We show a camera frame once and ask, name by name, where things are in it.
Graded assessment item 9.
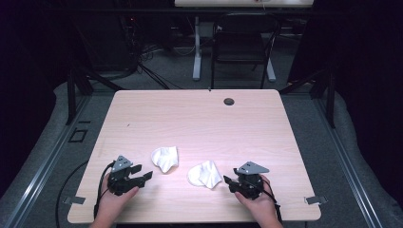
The person's right hand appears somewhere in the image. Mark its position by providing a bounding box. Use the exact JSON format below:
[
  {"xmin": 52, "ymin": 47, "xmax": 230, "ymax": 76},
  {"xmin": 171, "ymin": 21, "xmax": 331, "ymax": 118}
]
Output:
[{"xmin": 235, "ymin": 175, "xmax": 279, "ymax": 224}]

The person's left hand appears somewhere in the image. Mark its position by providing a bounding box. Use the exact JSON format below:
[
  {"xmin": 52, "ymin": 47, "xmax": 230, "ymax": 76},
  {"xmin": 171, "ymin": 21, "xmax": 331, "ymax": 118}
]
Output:
[{"xmin": 94, "ymin": 177, "xmax": 140, "ymax": 222}]

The metal floor rail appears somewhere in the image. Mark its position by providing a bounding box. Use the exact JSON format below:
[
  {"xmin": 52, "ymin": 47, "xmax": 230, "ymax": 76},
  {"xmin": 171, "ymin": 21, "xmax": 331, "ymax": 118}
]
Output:
[
  {"xmin": 316, "ymin": 97, "xmax": 385, "ymax": 228},
  {"xmin": 2, "ymin": 94, "xmax": 93, "ymax": 228}
]

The metal table bracket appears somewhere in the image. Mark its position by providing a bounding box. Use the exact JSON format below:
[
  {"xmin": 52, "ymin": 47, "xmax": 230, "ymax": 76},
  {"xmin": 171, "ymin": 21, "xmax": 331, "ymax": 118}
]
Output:
[
  {"xmin": 304, "ymin": 195, "xmax": 328, "ymax": 206},
  {"xmin": 62, "ymin": 196, "xmax": 86, "ymax": 206}
]

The black metal stand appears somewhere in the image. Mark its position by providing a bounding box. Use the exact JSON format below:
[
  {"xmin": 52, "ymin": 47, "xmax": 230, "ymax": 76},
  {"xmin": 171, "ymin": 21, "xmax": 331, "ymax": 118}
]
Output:
[
  {"xmin": 65, "ymin": 63, "xmax": 78, "ymax": 125},
  {"xmin": 325, "ymin": 71, "xmax": 336, "ymax": 129}
]

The bundle of black cables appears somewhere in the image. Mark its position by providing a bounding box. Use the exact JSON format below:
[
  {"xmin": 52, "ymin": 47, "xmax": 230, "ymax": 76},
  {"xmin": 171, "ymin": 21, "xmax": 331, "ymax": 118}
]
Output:
[{"xmin": 119, "ymin": 15, "xmax": 179, "ymax": 90}]

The black folding chair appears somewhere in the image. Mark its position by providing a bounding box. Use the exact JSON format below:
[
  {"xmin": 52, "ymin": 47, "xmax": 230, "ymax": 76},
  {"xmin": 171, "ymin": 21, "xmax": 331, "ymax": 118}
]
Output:
[{"xmin": 210, "ymin": 12, "xmax": 283, "ymax": 90}]

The white sock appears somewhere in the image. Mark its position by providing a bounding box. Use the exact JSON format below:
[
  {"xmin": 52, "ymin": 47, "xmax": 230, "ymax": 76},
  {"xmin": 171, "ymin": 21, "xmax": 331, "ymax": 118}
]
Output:
[
  {"xmin": 150, "ymin": 145, "xmax": 180, "ymax": 174},
  {"xmin": 186, "ymin": 160, "xmax": 223, "ymax": 190}
]

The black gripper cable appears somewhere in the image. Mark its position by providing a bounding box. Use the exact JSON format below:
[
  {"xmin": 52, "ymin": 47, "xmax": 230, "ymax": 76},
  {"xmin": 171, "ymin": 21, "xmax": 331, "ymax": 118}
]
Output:
[
  {"xmin": 93, "ymin": 161, "xmax": 116, "ymax": 220},
  {"xmin": 261, "ymin": 179, "xmax": 283, "ymax": 223}
]

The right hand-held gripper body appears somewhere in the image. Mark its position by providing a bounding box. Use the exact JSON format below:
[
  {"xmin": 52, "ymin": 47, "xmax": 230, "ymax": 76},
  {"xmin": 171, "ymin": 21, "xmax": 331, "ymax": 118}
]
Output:
[{"xmin": 228, "ymin": 161, "xmax": 270, "ymax": 200}]

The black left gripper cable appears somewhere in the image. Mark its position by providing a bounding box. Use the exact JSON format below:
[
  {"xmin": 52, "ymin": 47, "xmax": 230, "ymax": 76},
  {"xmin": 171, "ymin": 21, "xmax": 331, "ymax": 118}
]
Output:
[{"xmin": 93, "ymin": 161, "xmax": 116, "ymax": 220}]

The white desk leg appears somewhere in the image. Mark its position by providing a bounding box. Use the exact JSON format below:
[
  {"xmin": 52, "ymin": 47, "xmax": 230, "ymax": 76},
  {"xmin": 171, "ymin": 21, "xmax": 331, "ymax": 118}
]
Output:
[
  {"xmin": 265, "ymin": 57, "xmax": 277, "ymax": 83},
  {"xmin": 192, "ymin": 16, "xmax": 202, "ymax": 82}
]

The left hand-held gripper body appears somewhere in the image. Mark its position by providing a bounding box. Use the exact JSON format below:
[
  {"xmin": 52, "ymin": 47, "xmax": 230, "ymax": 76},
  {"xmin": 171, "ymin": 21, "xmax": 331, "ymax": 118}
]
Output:
[{"xmin": 107, "ymin": 155, "xmax": 145, "ymax": 197}]

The black floor cable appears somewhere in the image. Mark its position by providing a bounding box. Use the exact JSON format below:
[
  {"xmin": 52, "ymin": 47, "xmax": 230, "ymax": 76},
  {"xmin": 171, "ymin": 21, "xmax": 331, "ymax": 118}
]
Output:
[{"xmin": 55, "ymin": 160, "xmax": 90, "ymax": 228}]

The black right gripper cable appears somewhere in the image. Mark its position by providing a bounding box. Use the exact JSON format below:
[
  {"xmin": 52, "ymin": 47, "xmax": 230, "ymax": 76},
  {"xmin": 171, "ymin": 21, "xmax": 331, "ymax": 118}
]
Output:
[{"xmin": 261, "ymin": 179, "xmax": 283, "ymax": 223}]

